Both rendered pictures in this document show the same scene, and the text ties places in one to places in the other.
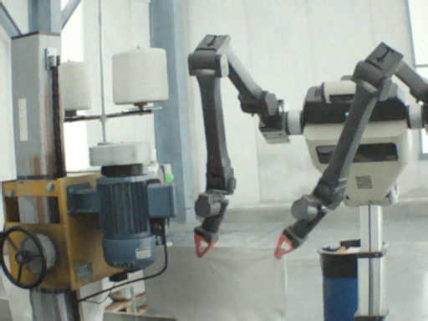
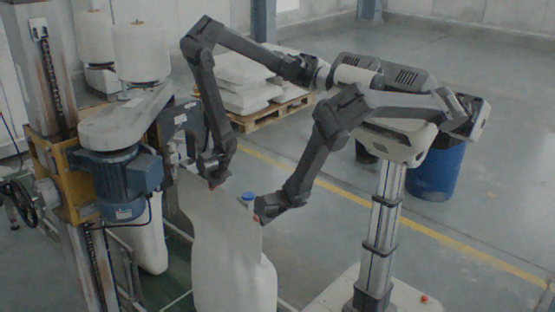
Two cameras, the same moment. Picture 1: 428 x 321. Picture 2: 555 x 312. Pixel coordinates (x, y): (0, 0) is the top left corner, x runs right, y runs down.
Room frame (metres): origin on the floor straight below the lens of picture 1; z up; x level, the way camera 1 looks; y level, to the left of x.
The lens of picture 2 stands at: (0.86, -0.61, 1.98)
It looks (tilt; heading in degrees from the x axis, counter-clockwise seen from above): 28 degrees down; 18
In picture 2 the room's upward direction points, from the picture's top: 1 degrees clockwise
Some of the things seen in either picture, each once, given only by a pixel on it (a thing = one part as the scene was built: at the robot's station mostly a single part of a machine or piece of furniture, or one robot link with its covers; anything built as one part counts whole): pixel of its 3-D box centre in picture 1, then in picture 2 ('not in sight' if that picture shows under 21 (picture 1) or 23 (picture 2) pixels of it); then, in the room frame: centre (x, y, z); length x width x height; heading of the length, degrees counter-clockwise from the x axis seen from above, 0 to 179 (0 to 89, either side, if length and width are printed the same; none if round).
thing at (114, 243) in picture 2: not in sight; (80, 235); (2.26, 0.88, 0.53); 1.05 x 0.02 x 0.41; 67
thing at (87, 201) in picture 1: (92, 198); (91, 159); (1.88, 0.35, 1.27); 0.12 x 0.09 x 0.09; 157
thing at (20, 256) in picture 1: (21, 257); (22, 203); (1.75, 0.55, 1.13); 0.18 x 0.11 x 0.18; 67
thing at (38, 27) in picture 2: (53, 58); (41, 29); (1.88, 0.44, 1.68); 0.05 x 0.03 x 0.06; 157
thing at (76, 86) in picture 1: (69, 86); (97, 35); (2.12, 0.45, 1.61); 0.15 x 0.14 x 0.17; 67
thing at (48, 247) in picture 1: (36, 252); (45, 193); (1.82, 0.52, 1.14); 0.11 x 0.06 x 0.11; 67
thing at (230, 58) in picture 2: not in sight; (223, 63); (5.18, 1.43, 0.56); 0.66 x 0.43 x 0.15; 154
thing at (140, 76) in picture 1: (139, 77); (140, 50); (2.02, 0.21, 1.61); 0.17 x 0.17 x 0.17
